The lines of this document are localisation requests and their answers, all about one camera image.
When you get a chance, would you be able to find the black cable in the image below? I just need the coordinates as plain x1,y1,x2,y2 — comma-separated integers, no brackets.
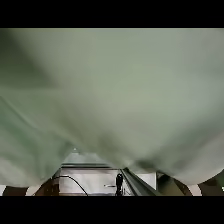
52,174,90,197

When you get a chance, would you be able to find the silver frame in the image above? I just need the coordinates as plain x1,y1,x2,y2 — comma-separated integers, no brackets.
115,168,162,197

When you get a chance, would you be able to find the pale green garment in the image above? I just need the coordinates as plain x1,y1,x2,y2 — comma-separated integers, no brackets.
0,27,224,188

